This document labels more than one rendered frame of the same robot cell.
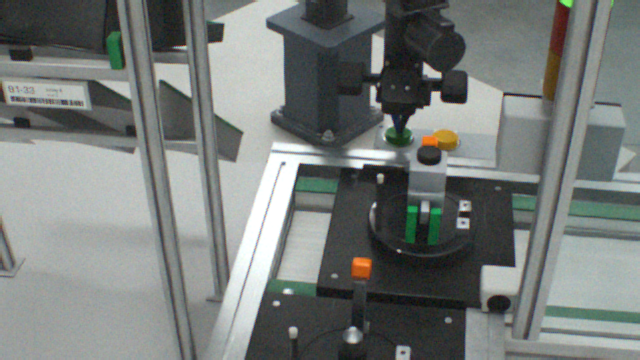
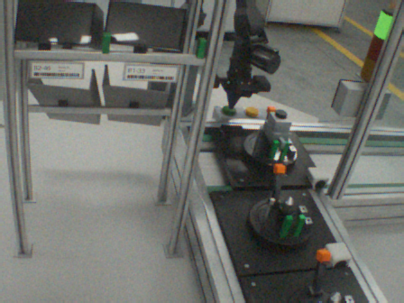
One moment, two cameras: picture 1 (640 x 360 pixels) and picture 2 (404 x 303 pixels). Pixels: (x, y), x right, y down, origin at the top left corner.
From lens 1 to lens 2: 0.47 m
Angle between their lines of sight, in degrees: 22
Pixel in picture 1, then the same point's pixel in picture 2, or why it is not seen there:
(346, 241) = (236, 162)
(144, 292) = (117, 204)
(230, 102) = not seen: hidden behind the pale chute
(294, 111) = not seen: hidden behind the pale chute
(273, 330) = (228, 209)
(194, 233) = (128, 169)
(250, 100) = not seen: hidden behind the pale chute
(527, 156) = (353, 108)
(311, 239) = (206, 166)
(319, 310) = (244, 197)
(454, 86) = (265, 83)
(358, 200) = (230, 142)
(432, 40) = (270, 58)
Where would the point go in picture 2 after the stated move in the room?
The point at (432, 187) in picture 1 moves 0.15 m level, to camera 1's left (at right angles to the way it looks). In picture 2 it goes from (284, 130) to (226, 133)
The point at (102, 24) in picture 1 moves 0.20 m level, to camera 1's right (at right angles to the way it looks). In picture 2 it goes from (179, 34) to (283, 40)
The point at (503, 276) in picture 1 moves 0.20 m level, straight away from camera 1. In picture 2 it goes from (319, 171) to (300, 127)
